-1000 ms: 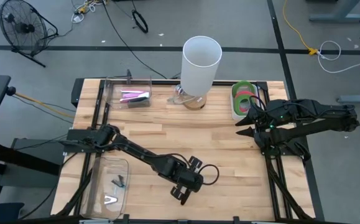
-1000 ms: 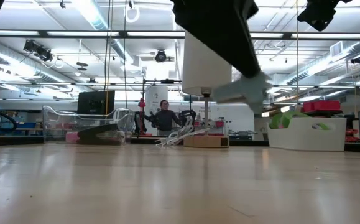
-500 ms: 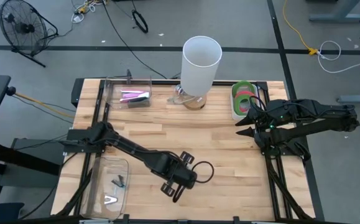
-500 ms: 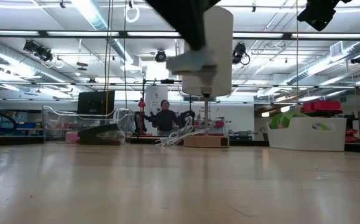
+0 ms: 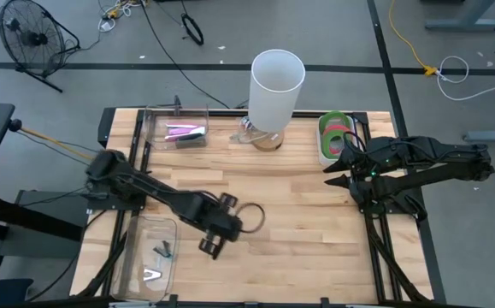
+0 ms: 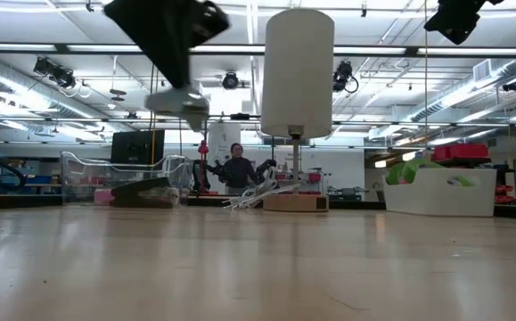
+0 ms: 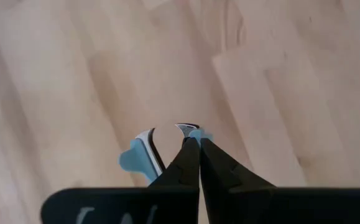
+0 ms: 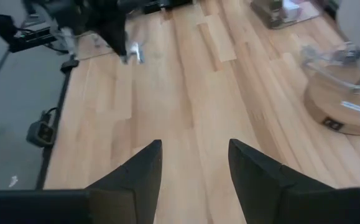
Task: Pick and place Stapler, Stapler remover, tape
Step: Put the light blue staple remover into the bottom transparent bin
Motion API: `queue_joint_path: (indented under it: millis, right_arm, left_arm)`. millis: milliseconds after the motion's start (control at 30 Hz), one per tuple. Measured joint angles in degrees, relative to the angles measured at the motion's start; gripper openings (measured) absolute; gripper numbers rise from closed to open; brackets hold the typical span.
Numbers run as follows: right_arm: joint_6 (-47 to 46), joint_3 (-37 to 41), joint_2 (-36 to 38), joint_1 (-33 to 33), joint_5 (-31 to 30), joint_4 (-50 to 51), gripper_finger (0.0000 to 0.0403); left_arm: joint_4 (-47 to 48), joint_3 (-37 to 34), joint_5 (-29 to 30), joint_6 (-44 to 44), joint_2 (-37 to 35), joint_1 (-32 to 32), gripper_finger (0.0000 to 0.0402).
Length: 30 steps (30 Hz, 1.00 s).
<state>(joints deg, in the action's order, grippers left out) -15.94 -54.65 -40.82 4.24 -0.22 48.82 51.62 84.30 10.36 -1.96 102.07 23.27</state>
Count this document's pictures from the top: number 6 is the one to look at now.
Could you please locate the white plastic bin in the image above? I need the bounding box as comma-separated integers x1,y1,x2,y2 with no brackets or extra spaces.
381,167,498,218

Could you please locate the red plastic storage bin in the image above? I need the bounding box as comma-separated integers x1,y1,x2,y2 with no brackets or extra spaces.
432,142,490,161

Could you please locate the clear plastic bin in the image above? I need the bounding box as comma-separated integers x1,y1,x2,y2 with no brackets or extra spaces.
59,151,195,209

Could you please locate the black hanging spotlight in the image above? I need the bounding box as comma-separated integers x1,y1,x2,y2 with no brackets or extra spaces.
221,70,240,91

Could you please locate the person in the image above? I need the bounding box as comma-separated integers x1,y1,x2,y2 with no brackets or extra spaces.
192,142,278,197

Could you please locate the overhead frame light bar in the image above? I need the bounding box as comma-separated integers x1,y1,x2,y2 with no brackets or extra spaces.
0,42,516,58

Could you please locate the thick black cable loop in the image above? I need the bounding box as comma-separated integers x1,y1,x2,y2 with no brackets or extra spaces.
0,137,29,193

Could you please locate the clear plastic object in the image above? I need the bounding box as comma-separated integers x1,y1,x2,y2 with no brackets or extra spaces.
222,165,302,211

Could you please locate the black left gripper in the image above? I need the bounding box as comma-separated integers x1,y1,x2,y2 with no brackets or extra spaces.
102,0,232,90

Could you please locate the white shade wooden base lamp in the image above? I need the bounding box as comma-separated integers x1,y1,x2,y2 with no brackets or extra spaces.
260,8,336,214

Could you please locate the black monitor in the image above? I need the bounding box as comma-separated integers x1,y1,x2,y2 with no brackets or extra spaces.
111,129,167,165

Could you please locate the red stand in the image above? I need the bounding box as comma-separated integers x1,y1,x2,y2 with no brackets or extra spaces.
197,139,209,195

